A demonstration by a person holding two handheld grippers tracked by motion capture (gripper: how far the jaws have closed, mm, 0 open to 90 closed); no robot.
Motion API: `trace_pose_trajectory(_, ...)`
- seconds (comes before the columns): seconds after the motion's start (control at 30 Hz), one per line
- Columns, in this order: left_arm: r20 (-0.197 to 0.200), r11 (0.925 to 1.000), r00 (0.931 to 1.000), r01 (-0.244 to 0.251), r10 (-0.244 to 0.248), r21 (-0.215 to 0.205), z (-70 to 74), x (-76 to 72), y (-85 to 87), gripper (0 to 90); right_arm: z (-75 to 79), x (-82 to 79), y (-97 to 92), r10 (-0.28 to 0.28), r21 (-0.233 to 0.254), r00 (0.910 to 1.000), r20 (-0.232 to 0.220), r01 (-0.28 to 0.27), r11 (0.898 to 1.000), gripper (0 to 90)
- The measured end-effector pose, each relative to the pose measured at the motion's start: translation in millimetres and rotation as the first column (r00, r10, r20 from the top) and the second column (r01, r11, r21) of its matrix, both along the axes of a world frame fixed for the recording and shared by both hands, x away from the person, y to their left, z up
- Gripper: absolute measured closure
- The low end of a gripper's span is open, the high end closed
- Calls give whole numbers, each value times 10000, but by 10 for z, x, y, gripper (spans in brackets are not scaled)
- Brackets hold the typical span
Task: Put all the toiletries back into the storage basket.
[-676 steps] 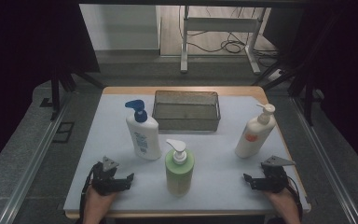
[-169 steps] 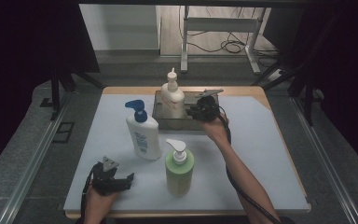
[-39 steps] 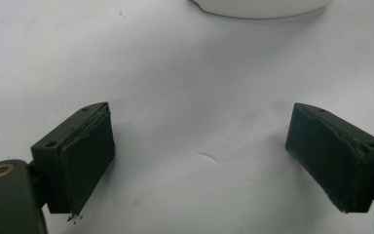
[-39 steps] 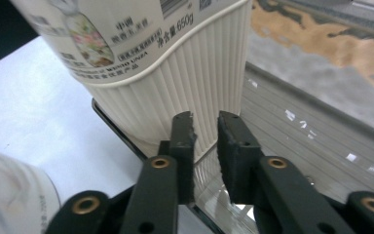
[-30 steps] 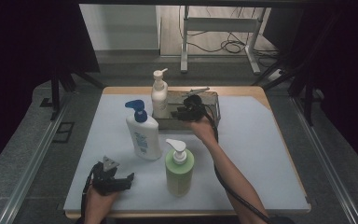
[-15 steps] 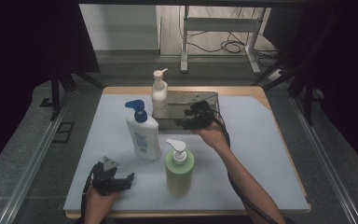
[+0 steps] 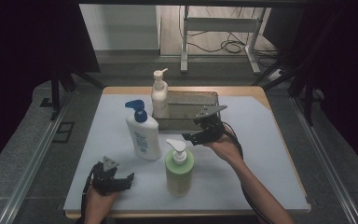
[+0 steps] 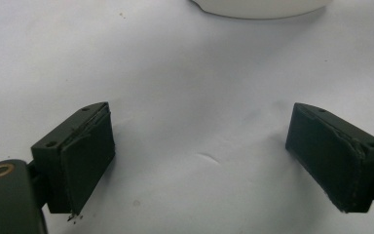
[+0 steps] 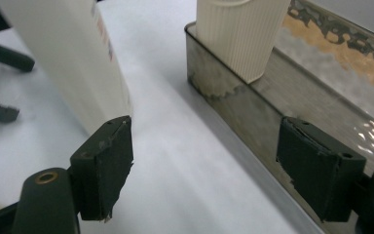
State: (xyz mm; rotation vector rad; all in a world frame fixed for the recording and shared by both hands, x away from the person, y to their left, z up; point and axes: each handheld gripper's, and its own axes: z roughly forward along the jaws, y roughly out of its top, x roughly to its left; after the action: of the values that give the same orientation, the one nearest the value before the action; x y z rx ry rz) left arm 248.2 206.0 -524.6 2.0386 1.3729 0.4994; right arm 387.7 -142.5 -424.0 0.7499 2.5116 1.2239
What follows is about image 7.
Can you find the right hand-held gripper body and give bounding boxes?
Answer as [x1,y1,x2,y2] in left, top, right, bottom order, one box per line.
[195,105,227,144]

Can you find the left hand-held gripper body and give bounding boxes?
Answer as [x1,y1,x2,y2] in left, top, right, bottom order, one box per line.
[91,156,121,196]

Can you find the metal mesh basket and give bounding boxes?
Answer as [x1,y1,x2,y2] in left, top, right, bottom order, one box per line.
[152,91,221,132]

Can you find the green bottle with white pump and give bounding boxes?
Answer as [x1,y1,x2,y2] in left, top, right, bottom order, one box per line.
[164,138,196,198]

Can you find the white bottle with blue pump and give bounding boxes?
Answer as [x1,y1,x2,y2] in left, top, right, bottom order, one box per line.
[124,99,163,161]

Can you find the cream pump bottle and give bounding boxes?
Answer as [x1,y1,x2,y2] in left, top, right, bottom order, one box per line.
[150,67,170,119]

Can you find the person's left hand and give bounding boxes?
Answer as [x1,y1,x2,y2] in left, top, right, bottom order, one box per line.
[84,186,119,219]

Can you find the person's right hand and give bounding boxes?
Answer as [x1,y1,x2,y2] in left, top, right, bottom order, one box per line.
[203,133,245,168]

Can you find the light grey foam mat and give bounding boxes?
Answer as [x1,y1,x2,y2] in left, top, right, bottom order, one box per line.
[63,93,311,213]

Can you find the white power strip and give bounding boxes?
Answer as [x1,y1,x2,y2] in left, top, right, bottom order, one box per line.
[267,68,285,82]

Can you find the black metal stand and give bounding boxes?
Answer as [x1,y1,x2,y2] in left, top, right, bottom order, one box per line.
[39,69,106,121]
[251,59,324,127]

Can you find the dark curtain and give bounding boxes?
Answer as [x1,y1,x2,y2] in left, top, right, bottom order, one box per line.
[0,0,101,178]
[262,0,358,178]

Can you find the left hand-held gripper cable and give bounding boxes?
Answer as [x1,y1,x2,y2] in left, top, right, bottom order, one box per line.
[79,163,98,224]

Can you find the aluminium rail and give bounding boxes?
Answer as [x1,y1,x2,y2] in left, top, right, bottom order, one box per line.
[290,96,358,224]
[0,92,73,224]

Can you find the black floor cables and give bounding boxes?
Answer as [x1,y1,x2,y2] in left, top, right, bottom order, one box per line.
[186,29,281,68]

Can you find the white metal desk frame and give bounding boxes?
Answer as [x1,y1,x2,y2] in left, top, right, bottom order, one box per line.
[180,5,267,76]

